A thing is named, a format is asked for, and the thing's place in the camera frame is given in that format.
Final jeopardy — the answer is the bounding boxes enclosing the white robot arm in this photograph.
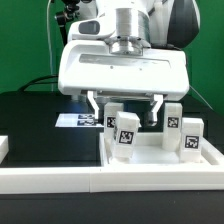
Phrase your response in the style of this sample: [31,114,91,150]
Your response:
[58,0,200,126]

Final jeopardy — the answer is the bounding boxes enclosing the white base tag plate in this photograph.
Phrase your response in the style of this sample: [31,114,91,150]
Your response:
[55,113,102,128]

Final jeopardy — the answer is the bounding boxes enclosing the white square table top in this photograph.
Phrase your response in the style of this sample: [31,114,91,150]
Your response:
[99,132,224,166]

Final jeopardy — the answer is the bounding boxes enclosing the white U-shaped obstacle fence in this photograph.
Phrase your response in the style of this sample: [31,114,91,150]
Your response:
[0,134,224,195]

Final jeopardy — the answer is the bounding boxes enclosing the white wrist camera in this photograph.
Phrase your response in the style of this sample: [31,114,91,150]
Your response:
[68,17,116,41]

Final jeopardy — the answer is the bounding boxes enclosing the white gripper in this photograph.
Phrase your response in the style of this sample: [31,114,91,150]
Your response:
[58,40,189,126]

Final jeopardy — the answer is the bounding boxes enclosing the black cables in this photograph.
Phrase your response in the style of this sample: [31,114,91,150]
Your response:
[18,74,61,93]

